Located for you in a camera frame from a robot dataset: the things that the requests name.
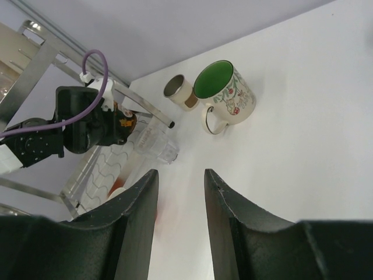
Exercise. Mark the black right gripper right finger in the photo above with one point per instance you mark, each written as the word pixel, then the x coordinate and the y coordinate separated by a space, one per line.
pixel 248 242

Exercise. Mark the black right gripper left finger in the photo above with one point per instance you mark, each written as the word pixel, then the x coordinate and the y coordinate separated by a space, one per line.
pixel 112 241

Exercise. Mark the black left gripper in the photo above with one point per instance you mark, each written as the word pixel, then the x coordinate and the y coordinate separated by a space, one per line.
pixel 102 127

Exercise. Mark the dark brown mug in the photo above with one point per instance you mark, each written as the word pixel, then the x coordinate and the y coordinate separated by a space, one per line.
pixel 124 123

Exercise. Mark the iridescent pink mug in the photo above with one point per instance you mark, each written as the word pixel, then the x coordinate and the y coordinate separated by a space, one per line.
pixel 8 78

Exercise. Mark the tall beige cup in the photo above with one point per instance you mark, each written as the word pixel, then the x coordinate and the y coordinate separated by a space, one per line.
pixel 16 50

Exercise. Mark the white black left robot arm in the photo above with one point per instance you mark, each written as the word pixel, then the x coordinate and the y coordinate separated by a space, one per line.
pixel 36 139

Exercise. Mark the stainless steel dish rack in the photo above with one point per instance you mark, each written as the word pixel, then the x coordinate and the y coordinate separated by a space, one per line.
pixel 53 51

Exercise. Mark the clear glass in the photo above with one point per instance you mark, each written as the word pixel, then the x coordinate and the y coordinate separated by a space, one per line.
pixel 155 144

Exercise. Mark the orange mug white inside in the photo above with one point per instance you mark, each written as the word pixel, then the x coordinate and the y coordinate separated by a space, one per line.
pixel 118 188

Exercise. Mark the steel cup with brown band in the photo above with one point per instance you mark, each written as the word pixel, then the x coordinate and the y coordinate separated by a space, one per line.
pixel 181 93

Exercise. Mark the floral mug green inside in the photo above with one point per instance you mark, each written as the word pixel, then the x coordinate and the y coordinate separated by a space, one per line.
pixel 227 98

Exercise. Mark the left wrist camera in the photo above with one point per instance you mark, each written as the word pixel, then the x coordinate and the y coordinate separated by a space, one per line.
pixel 96 83

